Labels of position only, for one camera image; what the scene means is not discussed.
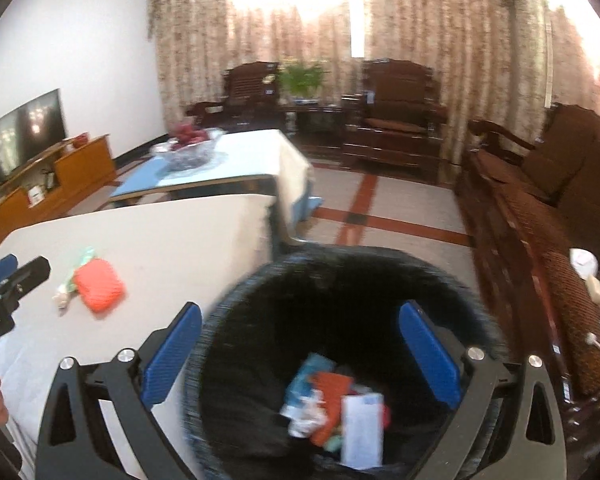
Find crumpled white wrapper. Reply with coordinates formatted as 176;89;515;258
279;394;331;439

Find orange foam fruit net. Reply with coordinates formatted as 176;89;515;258
74;258;126;314

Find red wrapper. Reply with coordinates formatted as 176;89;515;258
309;371;354;447

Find dark wooden armchair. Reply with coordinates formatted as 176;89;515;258
186;61;287;134
340;58;449;182

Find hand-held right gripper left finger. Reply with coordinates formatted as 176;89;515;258
37;302;203;480

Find floral curtains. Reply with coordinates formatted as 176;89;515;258
146;0;600;173

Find coffee table with blue cloth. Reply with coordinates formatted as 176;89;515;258
108;128;324;242

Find dark wooden sofa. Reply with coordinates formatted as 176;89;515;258
454;102;600;413

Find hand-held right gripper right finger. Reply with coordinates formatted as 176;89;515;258
399;301;566;480

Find black trash bin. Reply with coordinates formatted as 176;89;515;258
182;245;506;480

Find green potted plant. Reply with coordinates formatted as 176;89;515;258
276;59;329;102

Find wooden television cabinet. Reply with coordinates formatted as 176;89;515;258
0;133;117;257

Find glass fruit bowl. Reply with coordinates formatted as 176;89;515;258
150;129;224;172

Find dark wooden side table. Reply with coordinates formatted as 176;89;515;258
280;100;349;137

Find blue plastic bag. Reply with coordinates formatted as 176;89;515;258
284;352;337;407

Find red fruit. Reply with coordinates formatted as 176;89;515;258
172;122;209;151

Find light green plastic bag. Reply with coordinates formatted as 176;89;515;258
69;246;97;292

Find flat screen television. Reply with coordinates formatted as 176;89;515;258
0;88;67;187

